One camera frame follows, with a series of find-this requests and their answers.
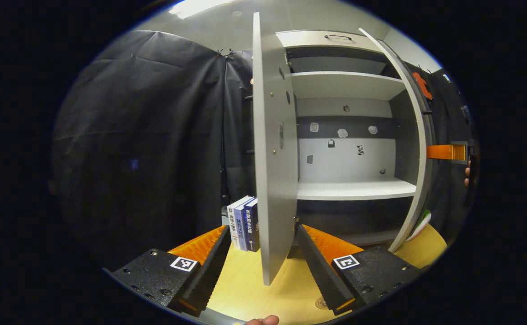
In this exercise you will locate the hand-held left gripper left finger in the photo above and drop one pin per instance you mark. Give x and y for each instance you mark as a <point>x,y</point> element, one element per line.
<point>211,275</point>

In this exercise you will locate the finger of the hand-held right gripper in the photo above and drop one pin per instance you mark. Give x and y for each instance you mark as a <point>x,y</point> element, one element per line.
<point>444,152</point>

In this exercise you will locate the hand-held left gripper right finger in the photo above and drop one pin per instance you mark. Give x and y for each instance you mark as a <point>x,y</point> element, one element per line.
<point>319,275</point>

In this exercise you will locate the white cabinet door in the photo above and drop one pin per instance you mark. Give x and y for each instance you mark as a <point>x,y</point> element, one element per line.
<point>272,180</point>
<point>421,189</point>

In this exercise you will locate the white and grey cabinet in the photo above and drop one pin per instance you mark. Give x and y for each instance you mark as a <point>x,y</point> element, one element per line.
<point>349,85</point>

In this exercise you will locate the white cabinet drawer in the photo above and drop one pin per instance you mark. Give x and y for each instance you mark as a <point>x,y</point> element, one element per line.
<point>299,40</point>

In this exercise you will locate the white book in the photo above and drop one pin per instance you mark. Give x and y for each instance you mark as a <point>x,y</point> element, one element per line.
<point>233,225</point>

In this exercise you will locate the light blue book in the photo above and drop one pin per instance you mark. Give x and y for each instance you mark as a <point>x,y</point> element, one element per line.
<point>240,228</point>

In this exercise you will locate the dark blue book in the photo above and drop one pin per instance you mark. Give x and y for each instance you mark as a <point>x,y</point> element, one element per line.
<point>250,225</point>

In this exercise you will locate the green striped white object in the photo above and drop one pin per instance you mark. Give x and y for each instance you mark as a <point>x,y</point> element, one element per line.
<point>421,223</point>

